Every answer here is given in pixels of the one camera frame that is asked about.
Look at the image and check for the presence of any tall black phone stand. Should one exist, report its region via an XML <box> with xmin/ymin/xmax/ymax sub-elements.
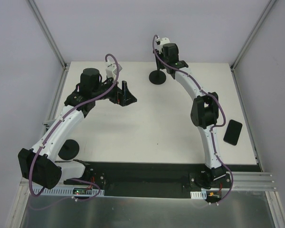
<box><xmin>149</xmin><ymin>49</ymin><xmax>166</xmax><ymax>85</ymax></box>

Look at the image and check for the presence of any short black phone stand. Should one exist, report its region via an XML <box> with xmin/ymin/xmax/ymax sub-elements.
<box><xmin>58</xmin><ymin>139</ymin><xmax>80</xmax><ymax>161</ymax></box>

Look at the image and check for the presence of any black smartphone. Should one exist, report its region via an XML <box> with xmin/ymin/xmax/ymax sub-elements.
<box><xmin>223</xmin><ymin>119</ymin><xmax>243</xmax><ymax>146</ymax></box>

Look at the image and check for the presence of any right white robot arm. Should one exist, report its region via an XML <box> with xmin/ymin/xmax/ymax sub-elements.
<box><xmin>153</xmin><ymin>41</ymin><xmax>226</xmax><ymax>189</ymax></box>

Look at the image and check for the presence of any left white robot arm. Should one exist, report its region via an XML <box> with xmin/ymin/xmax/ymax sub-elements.
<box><xmin>18</xmin><ymin>65</ymin><xmax>137</xmax><ymax>189</ymax></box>

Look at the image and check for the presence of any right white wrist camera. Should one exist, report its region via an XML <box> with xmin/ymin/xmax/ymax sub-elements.
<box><xmin>155</xmin><ymin>38</ymin><xmax>170</xmax><ymax>46</ymax></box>

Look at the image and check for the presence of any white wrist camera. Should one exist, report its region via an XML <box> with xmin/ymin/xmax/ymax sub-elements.
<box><xmin>155</xmin><ymin>38</ymin><xmax>170</xmax><ymax>46</ymax></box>
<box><xmin>105</xmin><ymin>61</ymin><xmax>117</xmax><ymax>80</ymax></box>

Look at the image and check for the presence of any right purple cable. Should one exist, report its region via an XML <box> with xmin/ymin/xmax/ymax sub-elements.
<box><xmin>152</xmin><ymin>35</ymin><xmax>234</xmax><ymax>205</ymax></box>

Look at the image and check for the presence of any purple cable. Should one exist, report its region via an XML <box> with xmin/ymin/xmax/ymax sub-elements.
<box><xmin>28</xmin><ymin>53</ymin><xmax>122</xmax><ymax>198</ymax></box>
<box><xmin>152</xmin><ymin>35</ymin><xmax>234</xmax><ymax>205</ymax></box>

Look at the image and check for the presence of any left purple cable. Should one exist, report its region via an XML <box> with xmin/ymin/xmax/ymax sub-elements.
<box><xmin>28</xmin><ymin>53</ymin><xmax>122</xmax><ymax>198</ymax></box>

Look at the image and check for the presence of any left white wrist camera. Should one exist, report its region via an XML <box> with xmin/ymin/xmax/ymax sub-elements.
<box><xmin>105</xmin><ymin>61</ymin><xmax>117</xmax><ymax>80</ymax></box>

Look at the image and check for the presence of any left aluminium frame post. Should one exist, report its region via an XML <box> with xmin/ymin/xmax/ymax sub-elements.
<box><xmin>26</xmin><ymin>0</ymin><xmax>67</xmax><ymax>70</ymax></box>

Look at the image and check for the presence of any aluminium frame post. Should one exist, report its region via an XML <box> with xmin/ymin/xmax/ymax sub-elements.
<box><xmin>26</xmin><ymin>0</ymin><xmax>67</xmax><ymax>70</ymax></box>
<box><xmin>230</xmin><ymin>0</ymin><xmax>278</xmax><ymax>72</ymax></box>

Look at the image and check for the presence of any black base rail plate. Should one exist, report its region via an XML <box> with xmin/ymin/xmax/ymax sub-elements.
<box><xmin>63</xmin><ymin>161</ymin><xmax>233</xmax><ymax>198</ymax></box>

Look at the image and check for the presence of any left white cable duct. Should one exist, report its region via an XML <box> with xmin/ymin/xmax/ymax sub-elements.
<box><xmin>41</xmin><ymin>187</ymin><xmax>105</xmax><ymax>197</ymax></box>

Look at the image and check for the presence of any white cable duct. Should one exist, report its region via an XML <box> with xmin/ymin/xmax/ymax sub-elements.
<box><xmin>41</xmin><ymin>187</ymin><xmax>105</xmax><ymax>197</ymax></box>
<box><xmin>190</xmin><ymin>190</ymin><xmax>207</xmax><ymax>200</ymax></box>

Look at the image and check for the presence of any right aluminium frame post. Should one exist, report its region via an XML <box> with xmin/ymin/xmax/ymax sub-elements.
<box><xmin>230</xmin><ymin>0</ymin><xmax>278</xmax><ymax>72</ymax></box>

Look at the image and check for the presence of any right white cable duct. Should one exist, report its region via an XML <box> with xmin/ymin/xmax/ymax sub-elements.
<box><xmin>190</xmin><ymin>190</ymin><xmax>207</xmax><ymax>200</ymax></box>

